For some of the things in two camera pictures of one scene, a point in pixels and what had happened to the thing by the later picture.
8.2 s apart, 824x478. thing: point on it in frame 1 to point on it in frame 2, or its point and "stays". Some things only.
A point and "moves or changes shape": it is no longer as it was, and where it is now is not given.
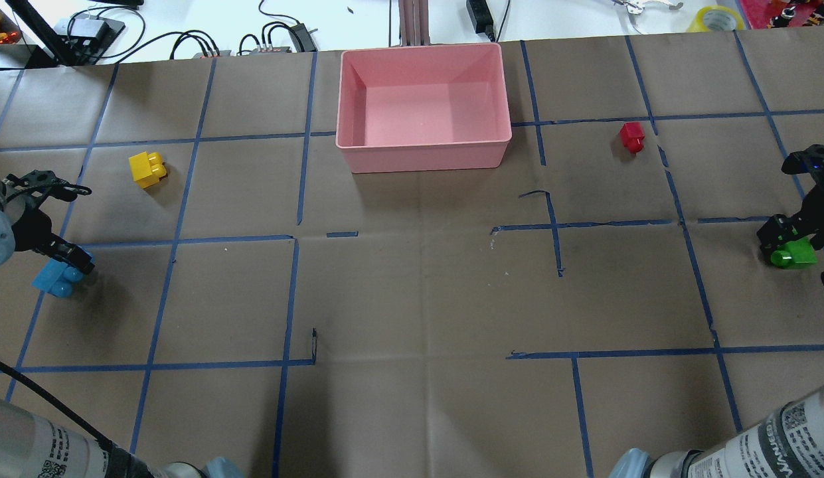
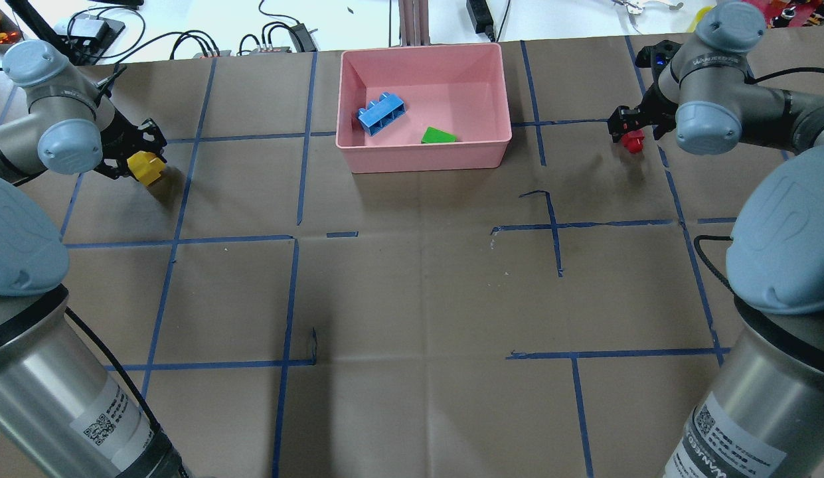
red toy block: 633,137 stays
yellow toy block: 147,168 stays
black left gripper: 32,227 to 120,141
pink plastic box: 422,107 stays
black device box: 92,31 stays
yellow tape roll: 697,23 stays
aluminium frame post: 413,17 stays
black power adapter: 481,18 stays
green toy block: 795,253 moves or changes shape
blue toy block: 57,279 moves or changes shape
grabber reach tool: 635,8 stays
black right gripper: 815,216 to 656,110
